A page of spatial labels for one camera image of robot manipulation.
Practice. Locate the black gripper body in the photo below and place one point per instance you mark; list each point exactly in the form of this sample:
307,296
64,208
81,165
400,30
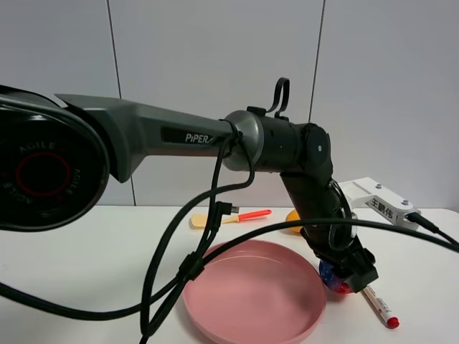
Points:
340,249

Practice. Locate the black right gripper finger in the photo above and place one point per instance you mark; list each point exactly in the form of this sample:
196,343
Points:
359,279

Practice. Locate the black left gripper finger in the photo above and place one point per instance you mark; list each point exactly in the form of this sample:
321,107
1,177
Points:
338,274

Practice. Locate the rainbow coloured ball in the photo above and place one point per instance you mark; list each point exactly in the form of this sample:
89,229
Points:
339,288

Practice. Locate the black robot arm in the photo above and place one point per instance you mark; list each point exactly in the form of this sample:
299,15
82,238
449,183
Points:
57,155

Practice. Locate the red white marker pen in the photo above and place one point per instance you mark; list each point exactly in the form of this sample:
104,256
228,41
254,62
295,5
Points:
384,312

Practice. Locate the pink plastic plate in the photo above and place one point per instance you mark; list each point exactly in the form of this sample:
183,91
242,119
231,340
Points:
256,292

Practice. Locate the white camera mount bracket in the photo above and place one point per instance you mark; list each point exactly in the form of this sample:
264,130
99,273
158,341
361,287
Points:
366,192

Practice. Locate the yellow spatula orange handle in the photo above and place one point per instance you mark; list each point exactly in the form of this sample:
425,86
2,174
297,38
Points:
199,221

